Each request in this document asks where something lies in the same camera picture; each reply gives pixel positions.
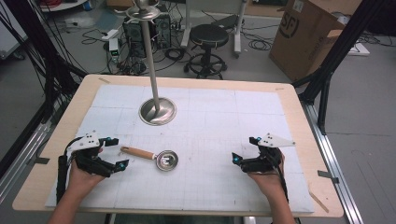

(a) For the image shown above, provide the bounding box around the black round stool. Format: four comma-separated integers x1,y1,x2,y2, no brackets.
183,23,231,80

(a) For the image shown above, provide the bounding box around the person's right hand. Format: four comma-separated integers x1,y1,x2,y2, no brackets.
247,148,288,201

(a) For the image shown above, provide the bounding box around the black computer tower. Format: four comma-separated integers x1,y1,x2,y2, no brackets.
153,12,173,49
122,19,148,59

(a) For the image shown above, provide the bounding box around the metal hook stand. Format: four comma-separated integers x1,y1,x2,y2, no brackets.
113,0,178,127

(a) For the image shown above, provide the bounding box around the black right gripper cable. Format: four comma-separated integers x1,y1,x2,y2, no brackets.
271,150,290,203

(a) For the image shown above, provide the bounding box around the aluminium rail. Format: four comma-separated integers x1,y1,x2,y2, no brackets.
0,119,54,204
302,102,364,224

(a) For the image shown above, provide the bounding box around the white round table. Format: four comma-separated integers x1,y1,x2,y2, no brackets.
39,0,90,13

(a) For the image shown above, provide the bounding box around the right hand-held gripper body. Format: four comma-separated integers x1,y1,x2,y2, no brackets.
240,133,296,175

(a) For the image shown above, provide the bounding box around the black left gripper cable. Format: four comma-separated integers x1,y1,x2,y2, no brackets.
55,136,82,204

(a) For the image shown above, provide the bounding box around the thin wooden stick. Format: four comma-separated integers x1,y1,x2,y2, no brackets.
307,189,330,215

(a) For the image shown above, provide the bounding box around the large cardboard box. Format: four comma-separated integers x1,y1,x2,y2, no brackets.
268,0,364,83

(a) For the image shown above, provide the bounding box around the white grid mat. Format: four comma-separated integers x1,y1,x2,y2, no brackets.
44,83,316,215

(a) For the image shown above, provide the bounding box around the black metal frame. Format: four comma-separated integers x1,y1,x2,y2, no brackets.
291,0,388,135
0,0,89,125

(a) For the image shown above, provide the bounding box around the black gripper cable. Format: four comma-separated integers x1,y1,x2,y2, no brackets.
271,150,290,203
55,136,82,204

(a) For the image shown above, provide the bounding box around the coiled black floor cable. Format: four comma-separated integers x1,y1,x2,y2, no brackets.
247,37,275,52

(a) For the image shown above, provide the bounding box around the person's left hand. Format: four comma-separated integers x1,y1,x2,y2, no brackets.
65,148,107,200

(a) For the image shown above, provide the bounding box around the white power strip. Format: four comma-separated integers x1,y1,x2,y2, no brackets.
100,28,121,42
346,42,372,57

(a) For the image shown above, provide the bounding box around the wooden table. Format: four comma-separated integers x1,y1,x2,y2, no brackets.
12,74,345,218

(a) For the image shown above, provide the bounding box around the small device with green display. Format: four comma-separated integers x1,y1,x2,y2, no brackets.
108,37,121,59

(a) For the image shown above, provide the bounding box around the metal ladle with wooden handle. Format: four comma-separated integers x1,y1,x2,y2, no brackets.
120,146,180,173

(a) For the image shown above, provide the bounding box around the dark tape strip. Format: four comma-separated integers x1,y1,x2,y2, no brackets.
317,169,340,185
28,156,51,165

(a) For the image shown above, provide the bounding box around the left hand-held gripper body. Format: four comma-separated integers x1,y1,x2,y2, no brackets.
66,133,115,178

